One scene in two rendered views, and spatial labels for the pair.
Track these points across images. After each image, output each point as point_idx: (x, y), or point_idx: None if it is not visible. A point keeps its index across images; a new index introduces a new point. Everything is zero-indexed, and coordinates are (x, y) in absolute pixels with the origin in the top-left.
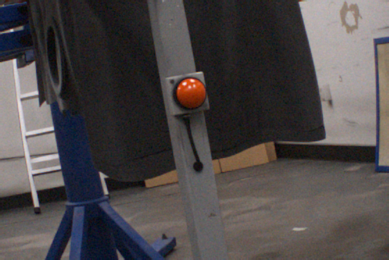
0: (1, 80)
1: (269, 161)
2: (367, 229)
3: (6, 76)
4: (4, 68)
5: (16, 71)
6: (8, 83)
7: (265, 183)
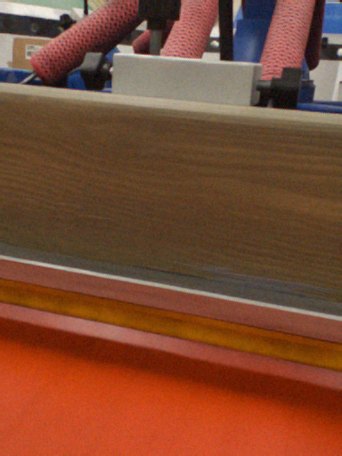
0: (322, 91)
1: None
2: None
3: (329, 89)
4: (329, 80)
5: (337, 90)
6: (329, 96)
7: None
